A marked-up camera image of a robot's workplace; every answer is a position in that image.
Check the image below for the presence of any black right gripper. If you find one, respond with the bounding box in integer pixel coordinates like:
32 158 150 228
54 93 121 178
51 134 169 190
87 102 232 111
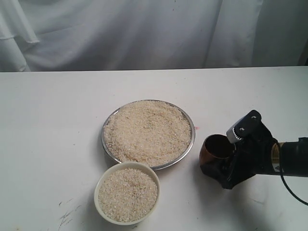
201 123 279 189

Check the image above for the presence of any brown wooden cup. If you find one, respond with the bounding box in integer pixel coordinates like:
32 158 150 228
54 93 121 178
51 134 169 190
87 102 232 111
199 134 236 169

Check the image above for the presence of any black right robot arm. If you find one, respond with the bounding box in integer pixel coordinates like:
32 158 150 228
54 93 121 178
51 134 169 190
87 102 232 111
199 124 308 189

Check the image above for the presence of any rice heap on plate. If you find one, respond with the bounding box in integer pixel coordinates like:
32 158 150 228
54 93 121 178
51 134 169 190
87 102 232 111
103 101 192 167

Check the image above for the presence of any white ceramic bowl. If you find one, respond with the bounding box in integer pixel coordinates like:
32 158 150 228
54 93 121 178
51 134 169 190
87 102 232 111
94 162 160 226

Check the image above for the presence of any round metal plate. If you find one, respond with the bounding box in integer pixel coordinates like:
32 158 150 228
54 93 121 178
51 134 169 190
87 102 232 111
101 98 196 171

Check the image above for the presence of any white backdrop cloth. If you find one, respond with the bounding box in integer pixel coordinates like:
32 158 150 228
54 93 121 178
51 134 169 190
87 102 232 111
0 0 308 72

